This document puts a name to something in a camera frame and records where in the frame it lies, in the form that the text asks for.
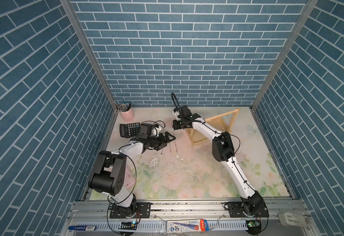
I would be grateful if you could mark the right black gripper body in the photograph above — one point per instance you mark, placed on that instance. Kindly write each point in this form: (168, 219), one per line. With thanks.
(180, 125)

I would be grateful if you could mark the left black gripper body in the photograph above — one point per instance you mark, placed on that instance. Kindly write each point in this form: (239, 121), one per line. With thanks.
(155, 141)

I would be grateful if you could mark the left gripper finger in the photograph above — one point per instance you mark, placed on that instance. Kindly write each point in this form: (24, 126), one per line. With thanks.
(169, 137)
(158, 145)

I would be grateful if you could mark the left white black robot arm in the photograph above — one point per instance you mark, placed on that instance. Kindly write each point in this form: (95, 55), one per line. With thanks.
(108, 173)

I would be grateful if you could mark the wooden jewelry display stand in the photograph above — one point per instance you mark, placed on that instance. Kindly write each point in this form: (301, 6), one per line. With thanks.
(222, 122)

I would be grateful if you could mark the black desk calculator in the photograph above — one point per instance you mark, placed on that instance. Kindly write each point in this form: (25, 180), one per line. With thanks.
(129, 130)

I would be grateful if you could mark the pink pen holder cup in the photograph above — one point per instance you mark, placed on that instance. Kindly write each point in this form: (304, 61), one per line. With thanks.
(128, 116)

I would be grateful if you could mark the pens in pink cup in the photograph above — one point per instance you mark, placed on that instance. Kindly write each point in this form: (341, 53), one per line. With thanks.
(124, 107)

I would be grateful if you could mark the red blue packaged box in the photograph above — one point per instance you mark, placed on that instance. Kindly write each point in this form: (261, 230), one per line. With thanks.
(183, 226)

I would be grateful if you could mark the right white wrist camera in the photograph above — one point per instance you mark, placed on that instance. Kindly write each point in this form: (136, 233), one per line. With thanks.
(176, 113)

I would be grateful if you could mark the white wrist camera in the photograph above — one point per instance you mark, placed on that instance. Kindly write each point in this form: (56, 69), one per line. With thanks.
(157, 128)
(176, 113)

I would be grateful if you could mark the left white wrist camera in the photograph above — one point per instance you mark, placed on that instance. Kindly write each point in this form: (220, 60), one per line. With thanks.
(157, 128)

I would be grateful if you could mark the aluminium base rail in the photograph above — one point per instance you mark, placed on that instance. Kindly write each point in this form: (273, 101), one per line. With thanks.
(224, 217)

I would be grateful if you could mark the white plastic bracket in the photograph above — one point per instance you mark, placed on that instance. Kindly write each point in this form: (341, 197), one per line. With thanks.
(292, 219)

